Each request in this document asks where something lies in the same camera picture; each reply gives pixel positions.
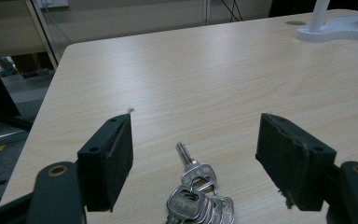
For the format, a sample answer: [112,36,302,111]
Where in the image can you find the round desk cable grommet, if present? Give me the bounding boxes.
[284,20,308,27]

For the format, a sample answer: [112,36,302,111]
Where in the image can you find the grey metal stand leg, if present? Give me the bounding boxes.
[24,0,60,70]

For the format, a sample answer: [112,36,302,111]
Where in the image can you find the bunch of silver keys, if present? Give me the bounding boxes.
[165,142,236,224]

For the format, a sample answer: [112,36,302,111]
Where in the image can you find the thin grey cable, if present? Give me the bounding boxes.
[44,5,73,45]

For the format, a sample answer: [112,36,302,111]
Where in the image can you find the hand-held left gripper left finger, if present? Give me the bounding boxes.
[76,113,134,213]

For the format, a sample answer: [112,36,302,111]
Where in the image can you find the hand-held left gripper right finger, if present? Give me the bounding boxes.
[255,112,337,212]

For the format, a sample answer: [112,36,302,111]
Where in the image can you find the black cables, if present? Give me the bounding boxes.
[219,0,244,23]

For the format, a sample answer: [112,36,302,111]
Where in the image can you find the white power socket box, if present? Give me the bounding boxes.
[35,0,70,9]

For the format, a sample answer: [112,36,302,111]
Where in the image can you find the white desk lamp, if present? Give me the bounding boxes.
[296,0,358,44]

